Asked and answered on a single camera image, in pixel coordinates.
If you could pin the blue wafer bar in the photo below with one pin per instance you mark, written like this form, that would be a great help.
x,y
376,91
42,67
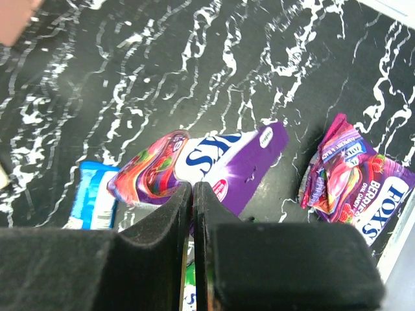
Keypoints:
x,y
94,206

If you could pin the orange plastic file organizer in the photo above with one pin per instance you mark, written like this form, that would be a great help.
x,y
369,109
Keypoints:
x,y
15,14

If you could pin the purple Fox's bag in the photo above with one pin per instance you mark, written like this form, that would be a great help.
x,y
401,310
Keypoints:
x,y
232,164
347,181

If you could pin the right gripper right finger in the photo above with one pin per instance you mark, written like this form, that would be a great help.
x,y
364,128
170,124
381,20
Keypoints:
x,y
279,266

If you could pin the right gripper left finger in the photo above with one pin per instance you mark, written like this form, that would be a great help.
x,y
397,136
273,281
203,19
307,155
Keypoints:
x,y
140,268

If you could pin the green Fox's candy bag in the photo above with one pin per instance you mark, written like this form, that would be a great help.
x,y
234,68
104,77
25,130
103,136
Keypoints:
x,y
190,289

